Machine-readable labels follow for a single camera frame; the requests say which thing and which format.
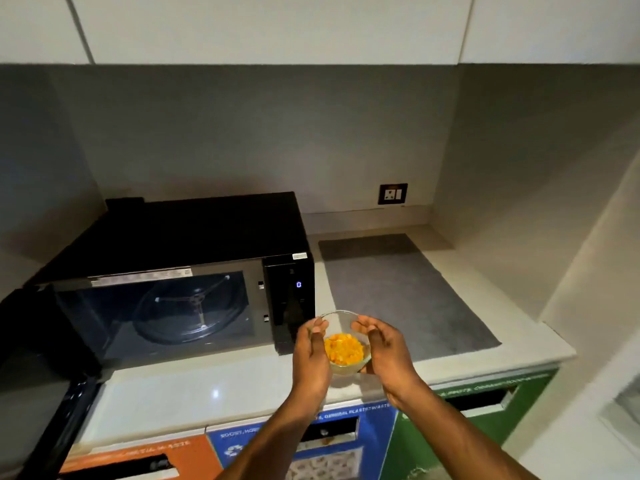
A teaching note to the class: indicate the person's right hand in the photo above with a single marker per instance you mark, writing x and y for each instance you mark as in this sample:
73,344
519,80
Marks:
390,358

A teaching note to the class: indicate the person's left hand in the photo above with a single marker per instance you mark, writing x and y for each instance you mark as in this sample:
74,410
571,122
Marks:
311,363

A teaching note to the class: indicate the person's left thumb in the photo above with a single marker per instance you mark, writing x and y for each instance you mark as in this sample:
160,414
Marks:
318,340

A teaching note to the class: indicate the person's right thumb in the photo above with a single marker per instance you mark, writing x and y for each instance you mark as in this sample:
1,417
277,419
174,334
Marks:
374,339

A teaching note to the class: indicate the clear glass bowl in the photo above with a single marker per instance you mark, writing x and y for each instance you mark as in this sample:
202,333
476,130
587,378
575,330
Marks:
336,319

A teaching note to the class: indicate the person's left forearm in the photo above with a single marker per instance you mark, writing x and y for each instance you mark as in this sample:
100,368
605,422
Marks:
272,439

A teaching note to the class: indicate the person's right forearm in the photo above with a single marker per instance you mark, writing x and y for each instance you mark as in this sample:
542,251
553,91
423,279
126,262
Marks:
457,437

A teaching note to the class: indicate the yellow corn kernels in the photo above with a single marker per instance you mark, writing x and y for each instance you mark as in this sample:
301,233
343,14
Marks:
344,349

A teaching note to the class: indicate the grey counter mat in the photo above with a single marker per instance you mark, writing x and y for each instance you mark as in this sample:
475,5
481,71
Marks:
400,299

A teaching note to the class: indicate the blue waste bin panel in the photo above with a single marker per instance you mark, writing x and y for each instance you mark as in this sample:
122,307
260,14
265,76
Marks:
325,439

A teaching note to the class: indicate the green waste bin panel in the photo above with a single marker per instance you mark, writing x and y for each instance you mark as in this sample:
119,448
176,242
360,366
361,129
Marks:
450,419

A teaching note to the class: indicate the glass microwave turntable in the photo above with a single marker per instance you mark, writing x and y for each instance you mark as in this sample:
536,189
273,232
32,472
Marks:
192,308

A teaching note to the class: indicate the black microwave oven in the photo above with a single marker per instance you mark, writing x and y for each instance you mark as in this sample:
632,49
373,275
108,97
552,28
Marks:
190,264

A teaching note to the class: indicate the orange waste bin panel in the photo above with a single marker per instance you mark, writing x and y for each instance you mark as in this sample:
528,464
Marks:
145,459

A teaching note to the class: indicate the black microwave door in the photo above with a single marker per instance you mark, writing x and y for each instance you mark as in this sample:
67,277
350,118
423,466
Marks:
35,384

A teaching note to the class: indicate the white upper cabinets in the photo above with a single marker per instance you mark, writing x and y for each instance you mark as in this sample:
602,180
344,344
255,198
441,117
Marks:
320,27

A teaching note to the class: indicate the black wall socket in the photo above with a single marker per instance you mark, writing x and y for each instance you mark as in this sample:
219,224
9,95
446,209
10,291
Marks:
392,194

